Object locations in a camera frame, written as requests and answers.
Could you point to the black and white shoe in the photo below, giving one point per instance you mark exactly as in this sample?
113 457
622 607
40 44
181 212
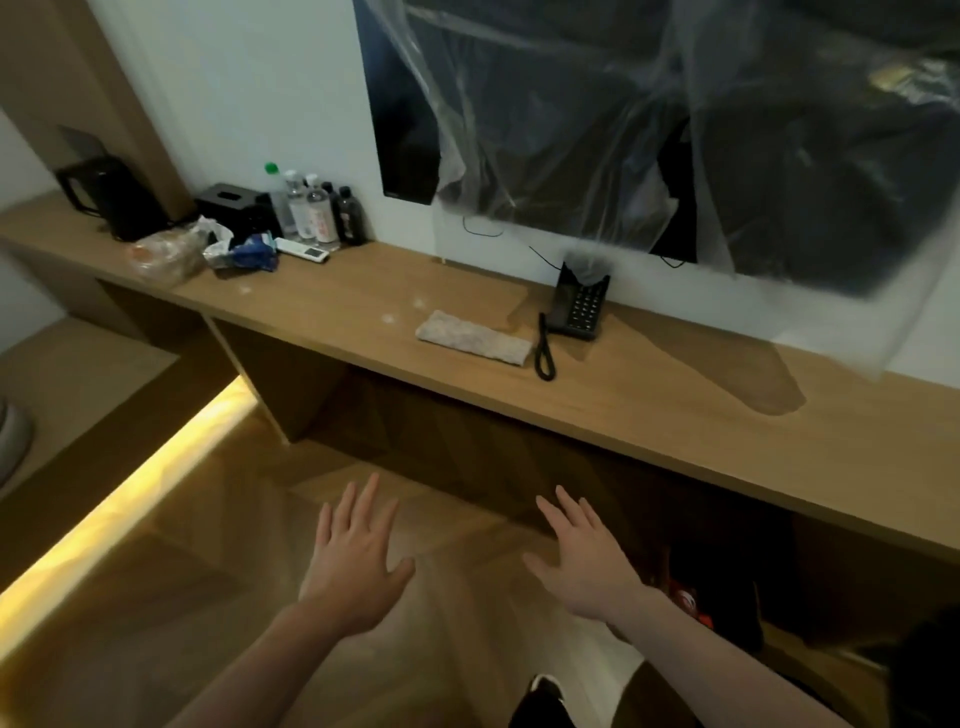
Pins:
544 701

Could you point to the person's right hand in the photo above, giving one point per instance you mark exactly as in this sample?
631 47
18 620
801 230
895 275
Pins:
589 574

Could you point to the person's right forearm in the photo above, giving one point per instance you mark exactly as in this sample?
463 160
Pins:
712 667

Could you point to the person's left thumb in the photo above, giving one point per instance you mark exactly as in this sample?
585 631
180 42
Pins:
397 579

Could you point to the black desk telephone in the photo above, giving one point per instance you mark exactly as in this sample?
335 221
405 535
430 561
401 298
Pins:
577 307

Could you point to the dark bottle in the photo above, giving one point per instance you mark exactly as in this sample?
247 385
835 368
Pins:
349 217

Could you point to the clear bottle with red label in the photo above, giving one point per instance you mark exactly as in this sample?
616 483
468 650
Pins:
321 214

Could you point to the green capped clear bottle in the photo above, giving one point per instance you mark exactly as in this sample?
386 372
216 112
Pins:
279 206

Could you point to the black tissue box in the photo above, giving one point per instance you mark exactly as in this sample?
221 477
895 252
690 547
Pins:
232 206

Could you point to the person's right thumb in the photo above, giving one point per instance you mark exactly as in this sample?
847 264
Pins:
541 570

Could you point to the person's right middle finger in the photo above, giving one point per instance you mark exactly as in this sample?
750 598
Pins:
573 510

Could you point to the red object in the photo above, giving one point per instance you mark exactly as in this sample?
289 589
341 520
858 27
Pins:
686 600

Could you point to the person's left forearm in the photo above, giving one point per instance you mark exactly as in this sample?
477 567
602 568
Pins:
259 675

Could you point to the black wall television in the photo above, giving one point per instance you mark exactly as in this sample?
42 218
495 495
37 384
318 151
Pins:
405 112

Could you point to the white remote control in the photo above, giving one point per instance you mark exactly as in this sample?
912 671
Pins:
301 250

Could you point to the person's left little finger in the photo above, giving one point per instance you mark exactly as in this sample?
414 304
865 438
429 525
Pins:
323 525

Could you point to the crumpled clear plastic bag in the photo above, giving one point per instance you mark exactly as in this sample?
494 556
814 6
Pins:
216 244

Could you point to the clear bag with bread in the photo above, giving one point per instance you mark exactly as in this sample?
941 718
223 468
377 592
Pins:
166 256

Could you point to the person's left hand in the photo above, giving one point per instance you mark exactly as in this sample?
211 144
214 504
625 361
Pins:
351 570

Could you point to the white capped clear bottle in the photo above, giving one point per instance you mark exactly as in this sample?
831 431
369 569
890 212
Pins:
298 206

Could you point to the clear plastic cover sheet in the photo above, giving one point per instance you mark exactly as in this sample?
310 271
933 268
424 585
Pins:
712 150

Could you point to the person's left middle finger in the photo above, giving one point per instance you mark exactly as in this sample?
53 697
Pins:
367 501

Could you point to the black electric kettle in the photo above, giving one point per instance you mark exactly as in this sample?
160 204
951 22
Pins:
120 195

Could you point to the blue packet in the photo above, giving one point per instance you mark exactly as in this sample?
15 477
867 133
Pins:
253 255

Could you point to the warm strip light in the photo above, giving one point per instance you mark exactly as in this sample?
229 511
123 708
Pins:
127 502

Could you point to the grey folded cloth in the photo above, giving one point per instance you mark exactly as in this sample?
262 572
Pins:
474 337

